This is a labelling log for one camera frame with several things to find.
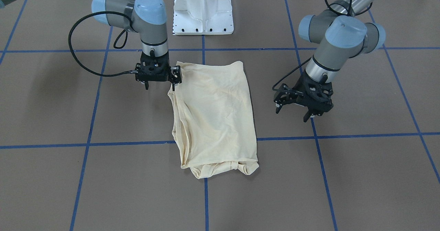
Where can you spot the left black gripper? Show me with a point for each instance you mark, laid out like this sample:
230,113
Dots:
287,94

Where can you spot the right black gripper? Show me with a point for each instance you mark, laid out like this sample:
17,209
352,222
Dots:
176,75

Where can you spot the cream long-sleeve printed shirt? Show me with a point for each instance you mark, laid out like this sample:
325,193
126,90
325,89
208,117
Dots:
213,120

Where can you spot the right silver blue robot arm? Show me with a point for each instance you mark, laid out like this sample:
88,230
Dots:
147,18

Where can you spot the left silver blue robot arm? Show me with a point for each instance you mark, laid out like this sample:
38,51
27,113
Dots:
340,36

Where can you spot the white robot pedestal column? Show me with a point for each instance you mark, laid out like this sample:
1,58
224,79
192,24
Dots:
203,17

